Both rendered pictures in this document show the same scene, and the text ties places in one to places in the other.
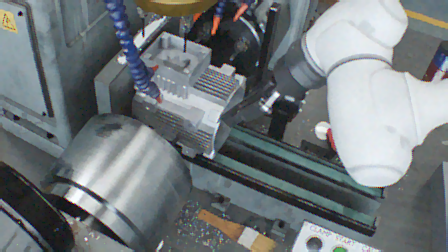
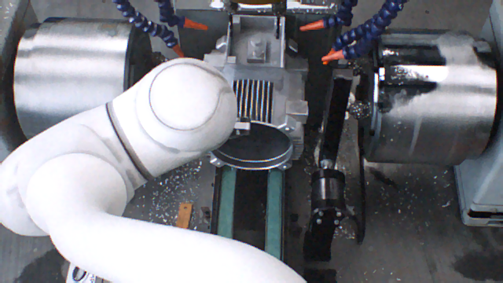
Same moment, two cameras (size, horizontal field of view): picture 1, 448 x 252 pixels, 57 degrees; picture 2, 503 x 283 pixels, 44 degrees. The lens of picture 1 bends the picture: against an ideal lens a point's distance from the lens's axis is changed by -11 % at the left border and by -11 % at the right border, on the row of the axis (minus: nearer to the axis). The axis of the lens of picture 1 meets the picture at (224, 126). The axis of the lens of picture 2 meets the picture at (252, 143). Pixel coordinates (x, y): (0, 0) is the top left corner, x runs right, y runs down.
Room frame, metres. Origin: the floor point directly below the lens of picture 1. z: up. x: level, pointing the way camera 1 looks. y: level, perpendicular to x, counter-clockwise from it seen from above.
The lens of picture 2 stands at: (0.53, -0.60, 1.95)
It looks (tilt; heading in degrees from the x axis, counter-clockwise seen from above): 56 degrees down; 75
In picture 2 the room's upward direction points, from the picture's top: straight up
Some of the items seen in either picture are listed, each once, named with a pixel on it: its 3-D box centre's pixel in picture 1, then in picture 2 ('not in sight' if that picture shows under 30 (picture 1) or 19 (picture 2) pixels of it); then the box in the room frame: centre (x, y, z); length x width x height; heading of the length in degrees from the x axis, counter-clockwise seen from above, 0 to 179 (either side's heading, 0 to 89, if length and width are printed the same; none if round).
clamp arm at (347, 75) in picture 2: (266, 50); (333, 124); (0.81, -0.07, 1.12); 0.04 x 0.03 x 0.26; 73
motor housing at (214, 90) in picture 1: (189, 101); (254, 103); (0.72, 0.09, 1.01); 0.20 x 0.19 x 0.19; 72
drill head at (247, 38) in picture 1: (242, 18); (433, 97); (1.04, 0.00, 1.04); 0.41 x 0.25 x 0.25; 163
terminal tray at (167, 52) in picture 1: (175, 65); (255, 53); (0.73, 0.12, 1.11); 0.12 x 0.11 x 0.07; 72
